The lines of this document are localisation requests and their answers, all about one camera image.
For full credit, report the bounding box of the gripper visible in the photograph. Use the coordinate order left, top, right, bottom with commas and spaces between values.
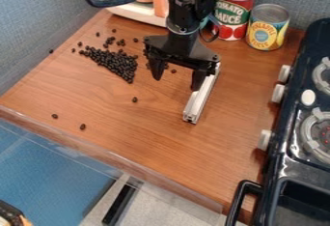
141, 30, 222, 93

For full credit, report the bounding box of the pile of black bits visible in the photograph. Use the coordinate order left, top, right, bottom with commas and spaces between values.
46, 28, 179, 131

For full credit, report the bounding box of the white bar tool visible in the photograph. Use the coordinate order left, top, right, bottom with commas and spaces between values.
181, 61, 222, 126

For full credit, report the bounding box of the red tomato sauce can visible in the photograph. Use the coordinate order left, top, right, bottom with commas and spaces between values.
209, 0, 257, 42

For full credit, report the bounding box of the yellow pineapple can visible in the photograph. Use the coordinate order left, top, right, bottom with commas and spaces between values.
244, 3, 291, 52

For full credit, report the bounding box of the toy stove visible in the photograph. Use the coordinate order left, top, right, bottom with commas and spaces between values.
223, 16, 330, 226

